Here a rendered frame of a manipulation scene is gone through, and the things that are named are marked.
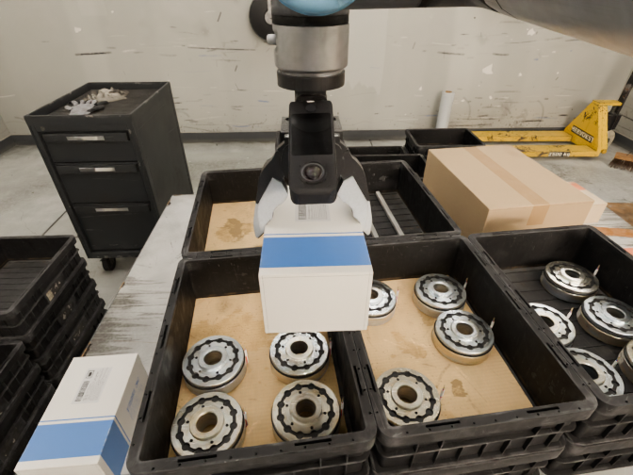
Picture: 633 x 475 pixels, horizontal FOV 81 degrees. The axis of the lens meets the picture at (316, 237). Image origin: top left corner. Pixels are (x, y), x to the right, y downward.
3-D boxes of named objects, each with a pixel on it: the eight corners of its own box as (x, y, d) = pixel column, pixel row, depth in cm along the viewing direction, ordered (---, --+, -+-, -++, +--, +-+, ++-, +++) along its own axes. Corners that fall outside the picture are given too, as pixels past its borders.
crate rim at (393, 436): (597, 417, 50) (605, 408, 48) (379, 450, 46) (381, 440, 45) (462, 242, 82) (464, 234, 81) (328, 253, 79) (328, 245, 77)
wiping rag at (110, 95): (119, 105, 182) (117, 97, 180) (73, 105, 182) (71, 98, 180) (139, 90, 206) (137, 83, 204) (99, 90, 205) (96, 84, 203)
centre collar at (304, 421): (323, 424, 53) (323, 422, 53) (289, 427, 53) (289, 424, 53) (320, 393, 57) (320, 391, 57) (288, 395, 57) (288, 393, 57)
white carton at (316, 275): (366, 330, 44) (373, 271, 39) (265, 333, 44) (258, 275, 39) (348, 234, 60) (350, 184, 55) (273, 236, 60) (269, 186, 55)
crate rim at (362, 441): (379, 450, 46) (381, 440, 45) (127, 486, 43) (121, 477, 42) (328, 253, 79) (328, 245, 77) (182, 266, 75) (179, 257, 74)
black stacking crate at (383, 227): (451, 275, 88) (462, 236, 81) (328, 286, 84) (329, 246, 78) (398, 194, 120) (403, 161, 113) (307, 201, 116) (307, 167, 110)
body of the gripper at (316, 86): (339, 159, 50) (342, 61, 43) (346, 189, 43) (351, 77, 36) (282, 160, 50) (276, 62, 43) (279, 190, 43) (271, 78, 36)
